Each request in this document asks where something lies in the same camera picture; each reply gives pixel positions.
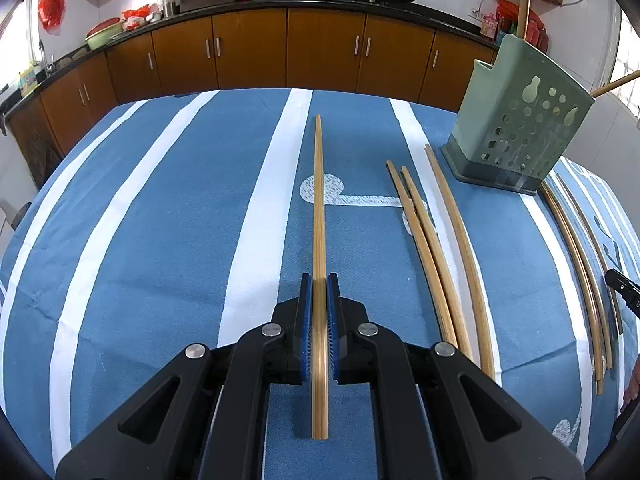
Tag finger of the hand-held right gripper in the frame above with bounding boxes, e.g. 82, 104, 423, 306
604, 268, 640, 317

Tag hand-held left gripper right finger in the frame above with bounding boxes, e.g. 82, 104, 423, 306
326, 274, 586, 480

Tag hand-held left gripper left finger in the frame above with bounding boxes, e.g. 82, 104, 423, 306
55, 274, 314, 480

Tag bamboo chopstick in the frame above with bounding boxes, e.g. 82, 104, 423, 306
556, 174, 623, 336
517, 0, 532, 41
401, 166, 475, 361
590, 70, 640, 98
311, 115, 331, 441
547, 175, 615, 371
385, 160, 458, 348
541, 182, 605, 396
424, 143, 497, 382

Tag green perforated utensil holder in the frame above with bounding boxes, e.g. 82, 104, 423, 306
440, 34, 597, 197

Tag blue white striped tablecloth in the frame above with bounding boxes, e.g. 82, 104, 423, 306
0, 87, 640, 480

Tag bright window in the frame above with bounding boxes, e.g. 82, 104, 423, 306
610, 10, 640, 116

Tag wooden kitchen base cabinets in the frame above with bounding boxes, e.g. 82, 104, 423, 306
7, 7, 501, 171

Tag red seasoning packages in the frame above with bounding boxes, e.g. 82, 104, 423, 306
480, 0, 548, 53

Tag black kitchen countertop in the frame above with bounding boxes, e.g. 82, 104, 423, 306
0, 0, 501, 111

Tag red bag on counter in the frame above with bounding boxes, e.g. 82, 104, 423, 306
122, 4, 163, 31

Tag green basin with red lid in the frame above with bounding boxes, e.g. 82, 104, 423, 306
84, 19, 126, 51

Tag hanging red plastic bag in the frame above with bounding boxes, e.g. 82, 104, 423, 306
39, 0, 67, 36

